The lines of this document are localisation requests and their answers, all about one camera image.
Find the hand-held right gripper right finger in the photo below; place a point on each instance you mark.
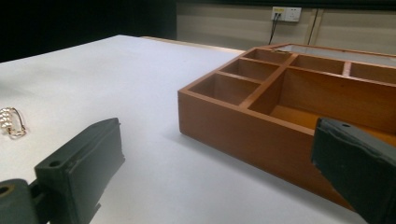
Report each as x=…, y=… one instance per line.
x=358, y=161

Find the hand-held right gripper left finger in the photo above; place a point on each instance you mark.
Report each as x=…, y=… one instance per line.
x=84, y=161

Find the white wall socket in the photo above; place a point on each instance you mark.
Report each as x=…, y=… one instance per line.
x=286, y=14

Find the black curtain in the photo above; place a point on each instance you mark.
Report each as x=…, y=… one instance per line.
x=87, y=21

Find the wooden compartment box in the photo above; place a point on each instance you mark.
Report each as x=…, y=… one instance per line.
x=236, y=124

